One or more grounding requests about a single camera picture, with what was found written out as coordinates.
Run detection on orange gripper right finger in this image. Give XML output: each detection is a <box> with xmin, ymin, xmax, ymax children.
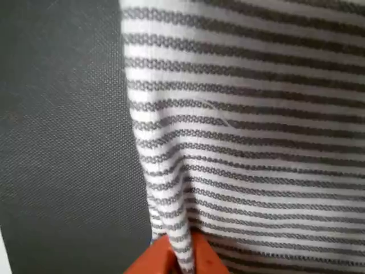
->
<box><xmin>191</xmin><ymin>232</ymin><xmax>230</xmax><ymax>274</ymax></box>

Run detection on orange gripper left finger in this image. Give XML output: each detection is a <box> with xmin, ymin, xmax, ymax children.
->
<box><xmin>123</xmin><ymin>237</ymin><xmax>175</xmax><ymax>274</ymax></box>

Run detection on striped grey cloth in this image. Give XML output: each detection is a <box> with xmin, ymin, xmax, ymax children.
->
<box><xmin>119</xmin><ymin>0</ymin><xmax>365</xmax><ymax>274</ymax></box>

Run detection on dark grey desk mat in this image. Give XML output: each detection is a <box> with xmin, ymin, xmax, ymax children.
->
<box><xmin>0</xmin><ymin>0</ymin><xmax>152</xmax><ymax>274</ymax></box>

